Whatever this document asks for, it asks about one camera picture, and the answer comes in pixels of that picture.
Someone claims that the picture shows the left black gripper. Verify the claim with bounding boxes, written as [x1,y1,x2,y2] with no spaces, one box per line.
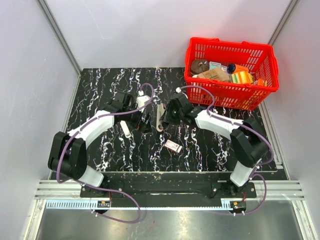
[123,102,153,135]

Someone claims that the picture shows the white staple remover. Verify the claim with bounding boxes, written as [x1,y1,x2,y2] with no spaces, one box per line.
[120,120,131,139]

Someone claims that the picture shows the red white staple box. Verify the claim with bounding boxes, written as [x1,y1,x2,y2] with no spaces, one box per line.
[164,140,182,153]

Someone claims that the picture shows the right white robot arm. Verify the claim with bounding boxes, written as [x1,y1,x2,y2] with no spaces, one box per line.
[156,93,270,198]

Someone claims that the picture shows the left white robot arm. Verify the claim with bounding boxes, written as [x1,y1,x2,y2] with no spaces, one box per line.
[48,93,152,198]

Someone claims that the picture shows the brown round object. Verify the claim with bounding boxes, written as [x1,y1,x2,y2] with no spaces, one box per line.
[190,59,210,75]

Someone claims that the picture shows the brown cardboard box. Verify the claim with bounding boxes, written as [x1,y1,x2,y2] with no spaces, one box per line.
[197,67,230,82]

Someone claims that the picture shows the teal white small box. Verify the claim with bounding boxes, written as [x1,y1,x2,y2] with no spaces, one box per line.
[209,61,222,70]

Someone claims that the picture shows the dark blue bottle cap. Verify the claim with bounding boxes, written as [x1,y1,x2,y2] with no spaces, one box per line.
[226,63,236,74]

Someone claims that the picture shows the yellow green striped box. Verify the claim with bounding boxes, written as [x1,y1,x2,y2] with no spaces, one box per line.
[230,71,254,85]

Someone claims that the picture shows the red plastic basket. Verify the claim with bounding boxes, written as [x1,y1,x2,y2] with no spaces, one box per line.
[184,37,279,111]

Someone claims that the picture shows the orange package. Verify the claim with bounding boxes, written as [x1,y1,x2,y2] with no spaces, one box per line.
[252,78,267,87]

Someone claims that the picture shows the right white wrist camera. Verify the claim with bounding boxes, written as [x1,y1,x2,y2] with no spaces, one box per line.
[175,87,188,98]

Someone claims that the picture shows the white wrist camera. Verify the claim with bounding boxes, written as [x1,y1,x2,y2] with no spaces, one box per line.
[175,87,188,98]
[136,90,151,113]

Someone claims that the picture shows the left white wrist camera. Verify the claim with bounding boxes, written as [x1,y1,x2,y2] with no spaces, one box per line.
[136,90,151,113]

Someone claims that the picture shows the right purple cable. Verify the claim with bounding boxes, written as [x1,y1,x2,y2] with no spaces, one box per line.
[176,85,275,216]

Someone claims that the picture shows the purple cable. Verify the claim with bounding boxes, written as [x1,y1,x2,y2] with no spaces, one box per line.
[176,85,275,216]
[56,83,155,223]

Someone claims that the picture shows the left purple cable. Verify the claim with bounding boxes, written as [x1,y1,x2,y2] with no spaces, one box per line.
[56,83,155,223]

